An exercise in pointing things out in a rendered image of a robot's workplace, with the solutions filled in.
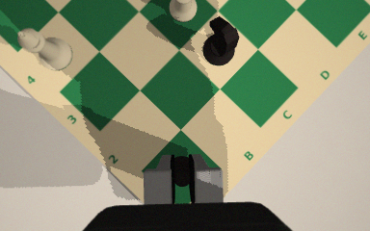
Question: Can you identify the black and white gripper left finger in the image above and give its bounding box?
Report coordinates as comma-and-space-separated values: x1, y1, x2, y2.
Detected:
144, 155, 175, 205

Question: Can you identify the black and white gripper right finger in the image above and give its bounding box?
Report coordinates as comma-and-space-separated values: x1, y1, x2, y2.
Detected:
189, 154, 224, 203

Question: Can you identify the white pawn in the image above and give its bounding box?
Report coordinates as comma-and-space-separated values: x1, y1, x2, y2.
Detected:
170, 0, 197, 22

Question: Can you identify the green and cream chessboard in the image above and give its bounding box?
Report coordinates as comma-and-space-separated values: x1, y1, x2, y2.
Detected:
0, 0, 370, 202

